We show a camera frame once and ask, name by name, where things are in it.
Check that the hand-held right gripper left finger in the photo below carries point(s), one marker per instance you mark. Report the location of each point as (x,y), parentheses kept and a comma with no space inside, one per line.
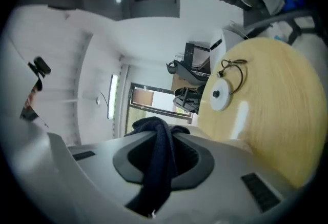
(102,166)

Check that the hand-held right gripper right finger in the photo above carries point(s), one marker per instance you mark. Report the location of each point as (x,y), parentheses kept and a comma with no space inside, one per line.
(230,171)

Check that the dark blue cloth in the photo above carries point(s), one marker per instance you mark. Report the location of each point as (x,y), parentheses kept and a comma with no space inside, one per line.
(160,161)

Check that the white round disc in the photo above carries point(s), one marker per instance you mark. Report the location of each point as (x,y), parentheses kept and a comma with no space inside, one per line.
(223,100)

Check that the long ceiling light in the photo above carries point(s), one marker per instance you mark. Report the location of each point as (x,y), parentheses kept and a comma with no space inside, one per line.
(112,97)

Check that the black framed glass door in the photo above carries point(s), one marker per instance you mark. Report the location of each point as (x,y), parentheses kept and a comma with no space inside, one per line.
(143,100)

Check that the round wooden table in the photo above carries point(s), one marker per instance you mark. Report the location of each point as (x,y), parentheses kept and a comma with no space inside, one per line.
(276,102)

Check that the person's face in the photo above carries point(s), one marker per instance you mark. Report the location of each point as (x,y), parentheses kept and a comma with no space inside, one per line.
(32,94)

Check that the black high-back mesh chair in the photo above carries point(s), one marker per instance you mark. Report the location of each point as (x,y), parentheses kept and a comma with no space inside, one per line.
(189,74)

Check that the black desk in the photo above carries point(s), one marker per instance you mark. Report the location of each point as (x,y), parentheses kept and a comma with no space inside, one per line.
(189,51)

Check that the white smart toilet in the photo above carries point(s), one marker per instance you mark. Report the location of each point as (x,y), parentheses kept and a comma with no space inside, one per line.
(230,36)

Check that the teal plastic bag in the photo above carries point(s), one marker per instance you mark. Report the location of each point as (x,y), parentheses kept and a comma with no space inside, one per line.
(278,37)

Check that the black screen stand with tray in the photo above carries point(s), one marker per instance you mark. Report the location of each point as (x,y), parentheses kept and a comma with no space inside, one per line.
(256,18)

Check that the black head-worn camera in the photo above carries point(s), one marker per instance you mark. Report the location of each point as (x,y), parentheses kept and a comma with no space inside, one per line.
(41,66)

